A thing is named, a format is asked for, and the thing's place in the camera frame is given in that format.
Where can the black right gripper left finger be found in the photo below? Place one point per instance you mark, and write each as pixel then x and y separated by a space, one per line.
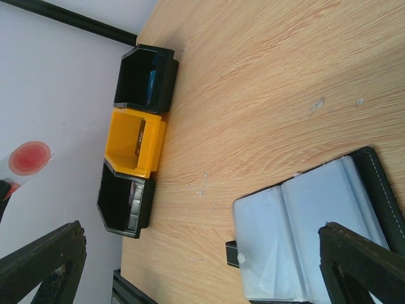
pixel 54 263

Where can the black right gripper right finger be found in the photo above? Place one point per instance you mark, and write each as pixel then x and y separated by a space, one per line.
pixel 355 269

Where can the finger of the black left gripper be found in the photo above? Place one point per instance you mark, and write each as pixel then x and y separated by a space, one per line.
pixel 5 193

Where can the black card holder wallet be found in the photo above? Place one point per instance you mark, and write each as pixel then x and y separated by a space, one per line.
pixel 277 245

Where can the black VIP card in bin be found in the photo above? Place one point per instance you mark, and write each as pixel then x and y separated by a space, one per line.
pixel 140 137

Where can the blue card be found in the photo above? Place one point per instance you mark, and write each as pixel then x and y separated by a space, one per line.
pixel 152 78

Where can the black plastic bin near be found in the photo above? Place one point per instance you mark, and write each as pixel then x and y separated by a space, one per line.
pixel 112 201

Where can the black plastic bin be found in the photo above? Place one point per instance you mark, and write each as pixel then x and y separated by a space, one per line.
pixel 112 201
pixel 132 79

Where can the yellow plastic bin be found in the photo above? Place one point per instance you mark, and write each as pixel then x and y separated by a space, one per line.
pixel 134 142

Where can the black plastic bin far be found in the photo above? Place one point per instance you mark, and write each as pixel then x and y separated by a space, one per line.
pixel 132 79

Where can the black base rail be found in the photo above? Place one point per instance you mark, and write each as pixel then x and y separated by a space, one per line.
pixel 124 292

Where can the black frame post left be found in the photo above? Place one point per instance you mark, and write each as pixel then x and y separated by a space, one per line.
pixel 76 20

